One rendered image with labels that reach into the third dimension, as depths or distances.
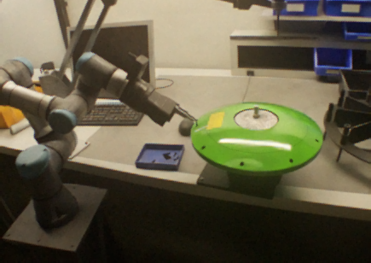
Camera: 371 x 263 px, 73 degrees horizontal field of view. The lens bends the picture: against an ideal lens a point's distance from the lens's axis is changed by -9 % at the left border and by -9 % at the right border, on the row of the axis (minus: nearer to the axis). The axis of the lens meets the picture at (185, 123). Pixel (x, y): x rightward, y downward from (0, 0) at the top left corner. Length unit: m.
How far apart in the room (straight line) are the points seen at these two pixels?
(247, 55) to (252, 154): 1.03
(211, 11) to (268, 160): 1.11
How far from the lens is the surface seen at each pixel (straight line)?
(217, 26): 1.54
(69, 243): 0.78
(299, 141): 0.61
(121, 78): 0.67
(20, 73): 0.80
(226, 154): 0.57
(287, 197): 0.71
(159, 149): 0.88
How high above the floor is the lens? 1.41
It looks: 29 degrees down
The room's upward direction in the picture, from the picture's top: 6 degrees counter-clockwise
